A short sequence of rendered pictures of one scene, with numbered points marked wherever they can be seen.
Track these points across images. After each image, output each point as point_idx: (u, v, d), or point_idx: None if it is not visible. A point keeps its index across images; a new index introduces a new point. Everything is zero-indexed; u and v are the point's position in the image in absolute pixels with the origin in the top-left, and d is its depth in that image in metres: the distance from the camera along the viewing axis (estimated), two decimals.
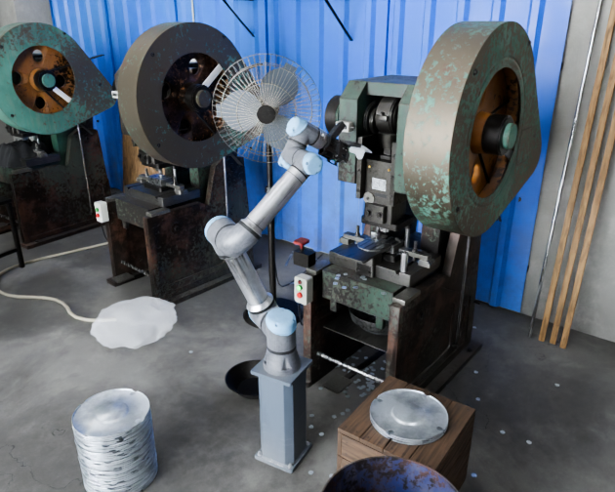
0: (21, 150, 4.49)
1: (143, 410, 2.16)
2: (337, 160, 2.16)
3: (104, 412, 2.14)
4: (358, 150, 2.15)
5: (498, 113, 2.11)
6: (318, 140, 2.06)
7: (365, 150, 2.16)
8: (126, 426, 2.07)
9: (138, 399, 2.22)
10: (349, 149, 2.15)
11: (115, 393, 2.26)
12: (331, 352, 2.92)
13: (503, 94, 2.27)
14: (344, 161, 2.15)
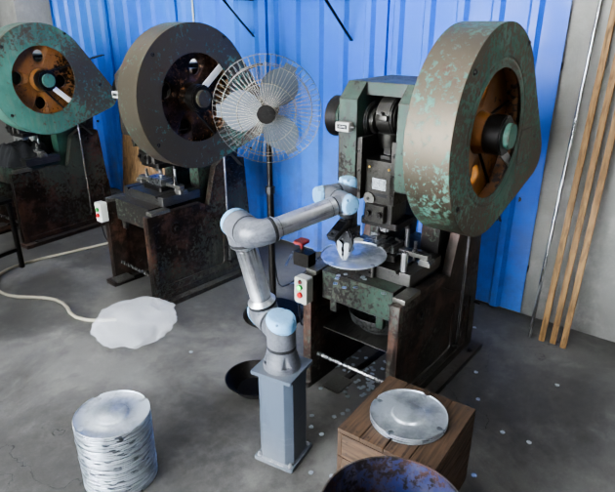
0: (21, 150, 4.49)
1: (342, 266, 2.32)
2: (353, 232, 2.35)
3: (354, 251, 2.43)
4: (342, 246, 2.36)
5: (498, 113, 2.11)
6: None
7: (342, 253, 2.37)
8: (328, 258, 2.39)
9: (360, 266, 2.31)
10: None
11: (380, 259, 2.37)
12: (331, 352, 2.92)
13: (503, 98, 2.29)
14: None
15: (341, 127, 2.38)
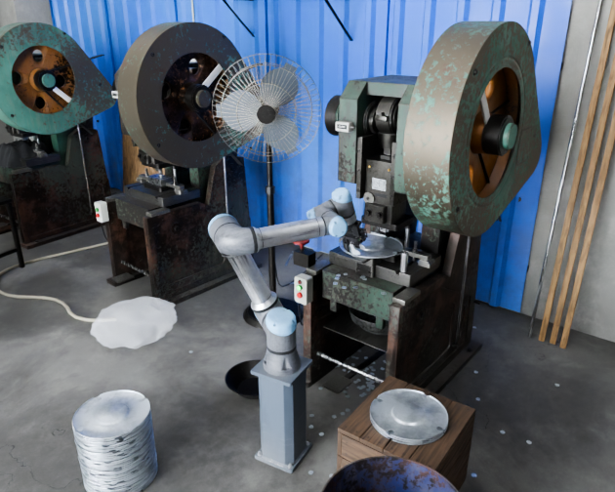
0: (21, 150, 4.49)
1: (397, 248, 2.49)
2: (359, 241, 2.30)
3: (365, 244, 2.52)
4: None
5: (488, 153, 2.13)
6: (354, 210, 2.24)
7: (357, 248, 2.40)
8: (387, 254, 2.42)
9: (391, 241, 2.56)
10: None
11: (371, 236, 2.63)
12: (331, 352, 2.92)
13: None
14: (365, 238, 2.31)
15: (341, 127, 2.38)
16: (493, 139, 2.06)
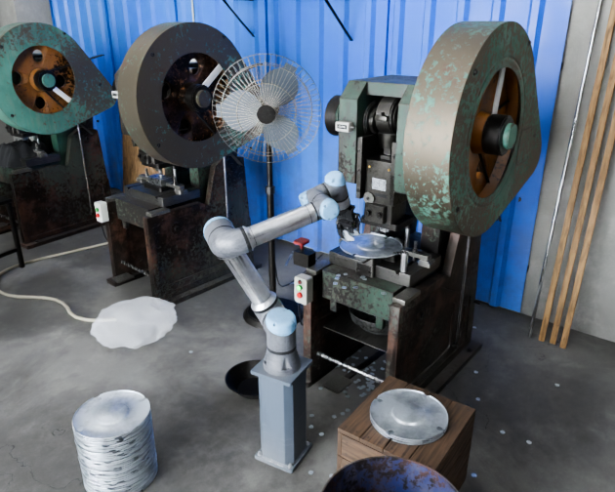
0: (21, 150, 4.49)
1: (345, 243, 2.54)
2: (353, 226, 2.25)
3: (376, 244, 2.52)
4: None
5: (486, 141, 2.08)
6: None
7: (350, 234, 2.35)
8: (356, 237, 2.61)
9: (349, 250, 2.47)
10: None
11: (370, 256, 2.41)
12: (331, 352, 2.92)
13: None
14: (358, 224, 2.27)
15: (341, 127, 2.38)
16: (498, 121, 2.06)
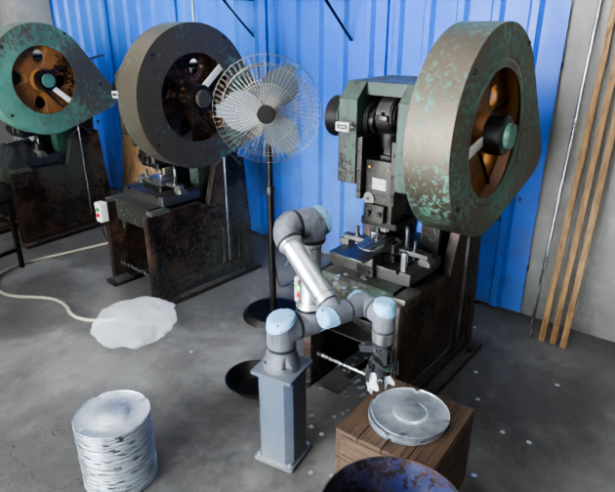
0: (21, 150, 4.49)
1: (401, 391, 2.16)
2: (386, 372, 1.83)
3: (413, 415, 2.03)
4: (389, 377, 1.91)
5: None
6: (394, 332, 1.81)
7: (388, 382, 1.93)
8: (427, 397, 2.13)
9: (386, 398, 2.13)
10: None
11: (379, 416, 2.03)
12: (331, 352, 2.92)
13: None
14: (393, 374, 1.84)
15: (341, 127, 2.38)
16: (495, 154, 2.12)
